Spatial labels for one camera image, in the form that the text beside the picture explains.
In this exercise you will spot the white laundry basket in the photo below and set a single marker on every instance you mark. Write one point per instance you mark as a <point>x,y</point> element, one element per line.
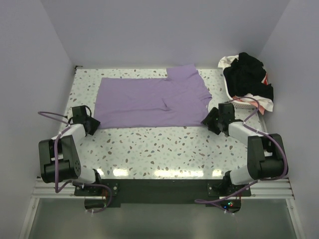
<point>239,99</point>

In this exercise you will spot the purple t shirt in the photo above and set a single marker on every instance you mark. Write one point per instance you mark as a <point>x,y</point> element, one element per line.
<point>180,99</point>

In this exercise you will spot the aluminium frame rail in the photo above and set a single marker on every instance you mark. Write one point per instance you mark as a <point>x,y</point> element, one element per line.
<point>280,189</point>

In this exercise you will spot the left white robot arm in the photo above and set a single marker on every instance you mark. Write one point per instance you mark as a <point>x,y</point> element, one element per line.
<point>59,156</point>

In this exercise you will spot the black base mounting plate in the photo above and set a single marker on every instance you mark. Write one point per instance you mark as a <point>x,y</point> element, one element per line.
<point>115,192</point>

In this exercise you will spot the white pink t shirt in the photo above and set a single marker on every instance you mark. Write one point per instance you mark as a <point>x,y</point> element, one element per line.
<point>265,104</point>

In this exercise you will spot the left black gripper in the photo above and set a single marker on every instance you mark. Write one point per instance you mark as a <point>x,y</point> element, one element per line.
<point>95,124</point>

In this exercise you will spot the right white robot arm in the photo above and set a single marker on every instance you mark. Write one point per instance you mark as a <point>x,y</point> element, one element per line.
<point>266,158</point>

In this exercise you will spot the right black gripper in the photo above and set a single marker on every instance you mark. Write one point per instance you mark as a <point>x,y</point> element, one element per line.
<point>209,119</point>

